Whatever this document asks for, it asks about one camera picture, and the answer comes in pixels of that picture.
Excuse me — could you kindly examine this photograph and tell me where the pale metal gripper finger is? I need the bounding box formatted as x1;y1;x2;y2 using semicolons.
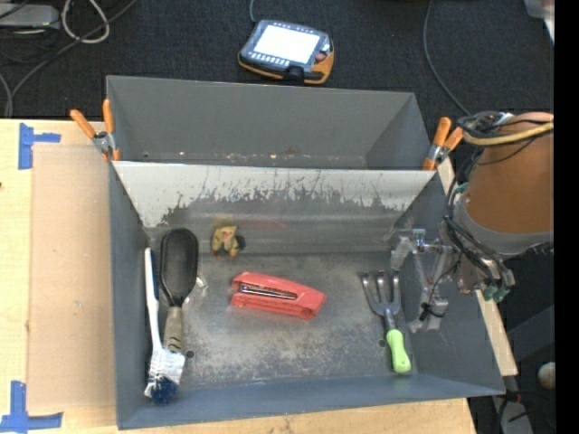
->
389;228;454;271
407;252;456;334

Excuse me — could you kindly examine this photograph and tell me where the red stapler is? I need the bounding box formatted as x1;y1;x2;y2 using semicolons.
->
228;270;328;322

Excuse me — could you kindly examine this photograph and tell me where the grey metal bin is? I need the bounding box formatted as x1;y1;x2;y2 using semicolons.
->
104;74;508;431

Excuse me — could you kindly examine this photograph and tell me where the yellow and brown toy animal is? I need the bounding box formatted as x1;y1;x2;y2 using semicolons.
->
209;224;247;259

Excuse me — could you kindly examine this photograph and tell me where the white and blue dish brush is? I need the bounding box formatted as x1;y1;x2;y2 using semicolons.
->
143;246;187;405

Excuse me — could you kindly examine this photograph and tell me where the pale brown flat board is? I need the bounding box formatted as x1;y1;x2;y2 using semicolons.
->
25;144;119;419

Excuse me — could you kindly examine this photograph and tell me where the green-handled metal hand rake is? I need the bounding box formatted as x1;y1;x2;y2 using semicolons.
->
359;269;413;375

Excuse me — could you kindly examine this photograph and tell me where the black brush with grey handle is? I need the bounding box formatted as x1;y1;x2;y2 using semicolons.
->
159;227;201;357

